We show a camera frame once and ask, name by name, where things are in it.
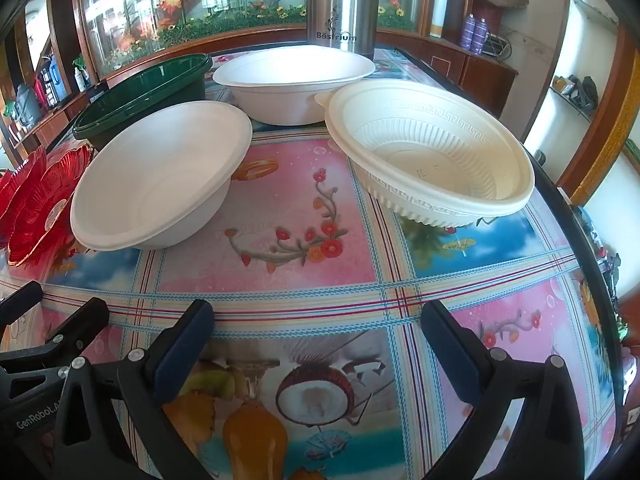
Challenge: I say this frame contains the black glossy table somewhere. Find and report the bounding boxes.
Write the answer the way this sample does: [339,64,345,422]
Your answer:
[392,45,632,480]

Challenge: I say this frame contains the cream patterned plastic bowl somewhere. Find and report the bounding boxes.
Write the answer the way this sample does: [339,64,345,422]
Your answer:
[314,79,536,228]

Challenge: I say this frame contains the red gold-rimmed plate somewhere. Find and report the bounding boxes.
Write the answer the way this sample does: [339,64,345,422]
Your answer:
[0,147,48,248]
[7,142,96,267]

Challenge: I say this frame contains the red woven basket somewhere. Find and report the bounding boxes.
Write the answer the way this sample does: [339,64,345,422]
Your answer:
[472,0,531,36]

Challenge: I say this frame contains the blue flask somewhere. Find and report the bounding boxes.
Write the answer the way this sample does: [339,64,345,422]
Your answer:
[49,54,68,102]

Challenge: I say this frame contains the printed fruit tablecloth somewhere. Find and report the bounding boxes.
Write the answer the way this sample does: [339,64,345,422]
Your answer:
[0,47,626,480]

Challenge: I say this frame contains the stainless steel flask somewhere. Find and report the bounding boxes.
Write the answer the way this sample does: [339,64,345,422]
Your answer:
[305,0,383,58]

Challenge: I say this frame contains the dark green plastic bowl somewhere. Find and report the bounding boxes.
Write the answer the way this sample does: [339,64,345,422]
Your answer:
[72,52,213,153]

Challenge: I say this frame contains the large glass aquarium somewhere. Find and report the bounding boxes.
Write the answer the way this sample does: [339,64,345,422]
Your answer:
[72,0,441,83]

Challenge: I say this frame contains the blue-grey jug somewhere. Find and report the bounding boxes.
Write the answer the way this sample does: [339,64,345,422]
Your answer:
[15,82,41,122]

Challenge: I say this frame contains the black flask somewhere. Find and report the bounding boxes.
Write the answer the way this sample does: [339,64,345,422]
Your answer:
[36,67,53,107]

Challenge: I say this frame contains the white spray bottle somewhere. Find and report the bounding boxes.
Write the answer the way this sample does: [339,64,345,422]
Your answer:
[74,57,92,92]

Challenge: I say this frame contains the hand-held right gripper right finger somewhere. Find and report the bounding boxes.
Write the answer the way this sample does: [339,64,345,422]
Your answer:
[420,300,586,480]

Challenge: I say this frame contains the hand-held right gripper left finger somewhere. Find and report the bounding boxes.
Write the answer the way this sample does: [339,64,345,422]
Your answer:
[52,299,216,480]

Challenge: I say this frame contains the wooden sideboard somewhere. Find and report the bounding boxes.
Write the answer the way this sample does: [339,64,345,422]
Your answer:
[0,91,108,161]

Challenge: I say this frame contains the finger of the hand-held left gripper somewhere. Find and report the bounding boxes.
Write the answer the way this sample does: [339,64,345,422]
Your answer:
[0,297,110,377]
[0,281,44,328]

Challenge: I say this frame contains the white wall shelf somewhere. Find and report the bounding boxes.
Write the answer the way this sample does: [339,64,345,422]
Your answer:
[520,0,640,211]

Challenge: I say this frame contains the metal wire rack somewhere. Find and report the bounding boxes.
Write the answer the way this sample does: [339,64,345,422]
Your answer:
[482,32,513,58]

